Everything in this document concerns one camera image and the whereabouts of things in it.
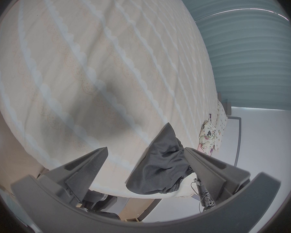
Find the bed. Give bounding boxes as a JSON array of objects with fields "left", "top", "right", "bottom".
[{"left": 0, "top": 0, "right": 243, "bottom": 221}]

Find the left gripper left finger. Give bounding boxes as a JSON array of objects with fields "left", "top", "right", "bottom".
[{"left": 38, "top": 147, "right": 109, "bottom": 204}]

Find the black T-shirt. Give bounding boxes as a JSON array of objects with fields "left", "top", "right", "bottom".
[{"left": 125, "top": 122, "right": 196, "bottom": 195}]

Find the grey bedside table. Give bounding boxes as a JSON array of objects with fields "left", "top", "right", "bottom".
[{"left": 217, "top": 91, "right": 232, "bottom": 116}]

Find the white printed pyjama top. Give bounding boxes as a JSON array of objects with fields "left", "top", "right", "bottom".
[{"left": 198, "top": 119, "right": 219, "bottom": 153}]

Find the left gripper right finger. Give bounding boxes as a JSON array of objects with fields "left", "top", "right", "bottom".
[{"left": 184, "top": 147, "right": 252, "bottom": 202}]

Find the white printed pillow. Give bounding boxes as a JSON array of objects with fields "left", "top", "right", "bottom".
[{"left": 215, "top": 100, "right": 229, "bottom": 152}]

